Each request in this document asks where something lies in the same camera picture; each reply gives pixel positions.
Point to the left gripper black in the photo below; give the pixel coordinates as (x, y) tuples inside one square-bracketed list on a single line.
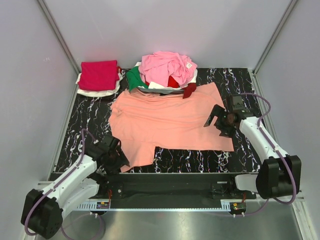
[(121, 160)]

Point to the folded red t shirt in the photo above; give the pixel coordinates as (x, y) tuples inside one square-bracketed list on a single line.
[(119, 68)]

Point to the folded white t shirt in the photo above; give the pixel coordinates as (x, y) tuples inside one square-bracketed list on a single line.
[(103, 93)]

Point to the light pink t shirt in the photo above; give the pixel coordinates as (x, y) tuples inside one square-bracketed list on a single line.
[(161, 65)]

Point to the left aluminium frame post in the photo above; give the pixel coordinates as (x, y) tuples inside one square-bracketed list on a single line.
[(58, 35)]

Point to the green t shirt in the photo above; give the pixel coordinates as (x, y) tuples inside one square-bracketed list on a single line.
[(134, 79)]

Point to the right aluminium frame post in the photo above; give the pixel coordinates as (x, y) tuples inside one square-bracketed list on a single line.
[(283, 20)]

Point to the aluminium frame post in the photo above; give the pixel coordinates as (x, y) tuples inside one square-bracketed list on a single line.
[(58, 35), (283, 20)]

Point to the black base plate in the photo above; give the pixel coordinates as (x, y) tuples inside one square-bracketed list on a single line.
[(206, 185)]

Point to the salmon orange t shirt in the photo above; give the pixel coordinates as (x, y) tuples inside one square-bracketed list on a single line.
[(145, 121)]

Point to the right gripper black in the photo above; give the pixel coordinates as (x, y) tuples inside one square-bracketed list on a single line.
[(218, 111)]

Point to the grey slotted cable duct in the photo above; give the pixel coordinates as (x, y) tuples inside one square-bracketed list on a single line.
[(206, 205)]

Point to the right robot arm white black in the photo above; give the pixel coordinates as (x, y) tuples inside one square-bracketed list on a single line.
[(280, 173)]

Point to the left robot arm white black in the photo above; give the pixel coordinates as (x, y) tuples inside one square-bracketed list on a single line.
[(45, 210)]

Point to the laundry basket grey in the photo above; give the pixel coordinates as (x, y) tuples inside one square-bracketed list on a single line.
[(162, 91)]

